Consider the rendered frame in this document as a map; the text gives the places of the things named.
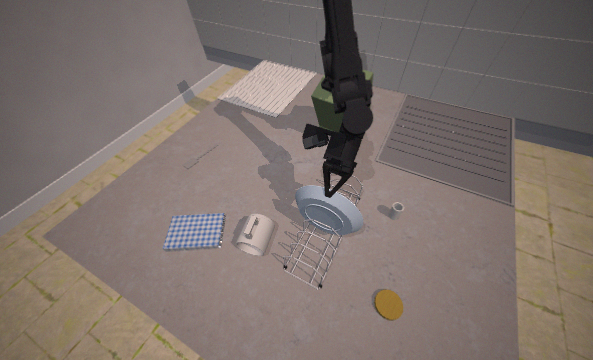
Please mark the grey cup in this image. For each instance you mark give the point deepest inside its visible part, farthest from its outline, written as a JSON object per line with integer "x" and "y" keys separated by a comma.
{"x": 395, "y": 212}

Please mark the grey tiled wall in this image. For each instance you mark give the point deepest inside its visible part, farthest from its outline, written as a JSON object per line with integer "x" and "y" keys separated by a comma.
{"x": 527, "y": 59}

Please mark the golden yellow round disc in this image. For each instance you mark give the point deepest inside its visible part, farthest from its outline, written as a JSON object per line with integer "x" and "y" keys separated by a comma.
{"x": 388, "y": 304}

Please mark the grey ribbed sink drainer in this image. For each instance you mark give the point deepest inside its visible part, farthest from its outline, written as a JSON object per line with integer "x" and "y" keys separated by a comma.
{"x": 464, "y": 148}

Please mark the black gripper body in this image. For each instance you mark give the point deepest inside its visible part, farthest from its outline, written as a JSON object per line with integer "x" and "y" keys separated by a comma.
{"x": 347, "y": 157}

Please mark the beige ribbed draining mat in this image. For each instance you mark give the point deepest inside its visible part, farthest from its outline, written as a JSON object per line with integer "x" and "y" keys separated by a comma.
{"x": 268, "y": 88}

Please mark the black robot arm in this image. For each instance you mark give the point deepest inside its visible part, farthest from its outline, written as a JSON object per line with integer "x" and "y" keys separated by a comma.
{"x": 351, "y": 96}

